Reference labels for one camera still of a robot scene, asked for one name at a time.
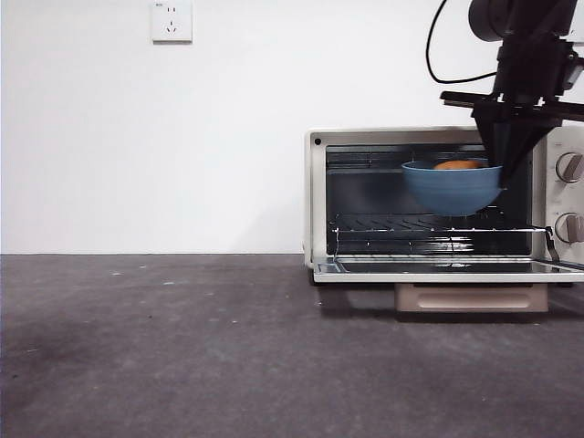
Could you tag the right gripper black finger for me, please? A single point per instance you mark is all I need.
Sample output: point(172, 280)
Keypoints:
point(520, 141)
point(493, 137)

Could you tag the brown potato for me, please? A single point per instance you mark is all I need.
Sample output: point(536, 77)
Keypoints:
point(458, 164)

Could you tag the blue ribbed bowl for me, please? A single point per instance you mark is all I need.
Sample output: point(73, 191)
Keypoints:
point(449, 189)

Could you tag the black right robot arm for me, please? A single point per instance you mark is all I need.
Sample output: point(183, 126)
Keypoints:
point(511, 18)

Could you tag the beige oven knob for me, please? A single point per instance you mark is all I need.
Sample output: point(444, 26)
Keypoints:
point(568, 227)
point(569, 168)

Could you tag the cream Toshiba toaster oven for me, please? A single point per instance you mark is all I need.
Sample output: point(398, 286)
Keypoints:
point(315, 205)

